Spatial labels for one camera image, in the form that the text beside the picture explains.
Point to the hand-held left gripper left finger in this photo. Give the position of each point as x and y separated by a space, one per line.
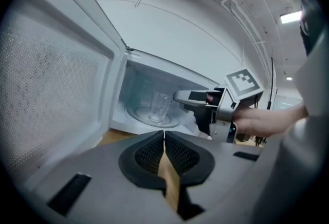
102 166

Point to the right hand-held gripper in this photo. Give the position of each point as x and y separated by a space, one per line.
226 112

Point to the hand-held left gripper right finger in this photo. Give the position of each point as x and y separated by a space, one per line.
226 171

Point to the clear glass mug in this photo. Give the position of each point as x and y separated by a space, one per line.
159 110

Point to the white microwave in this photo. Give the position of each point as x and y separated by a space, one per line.
64 76

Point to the person's right forearm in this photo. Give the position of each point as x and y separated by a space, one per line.
288 120

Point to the person's right hand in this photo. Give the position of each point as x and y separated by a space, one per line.
252 122

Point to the black tissue box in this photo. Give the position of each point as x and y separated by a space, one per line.
242 137

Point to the glass turntable plate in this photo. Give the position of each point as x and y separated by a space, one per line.
138 116

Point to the long ceiling light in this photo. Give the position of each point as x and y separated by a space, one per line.
289 78
290 17

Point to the person's black clothing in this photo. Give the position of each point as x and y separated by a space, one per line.
309 33

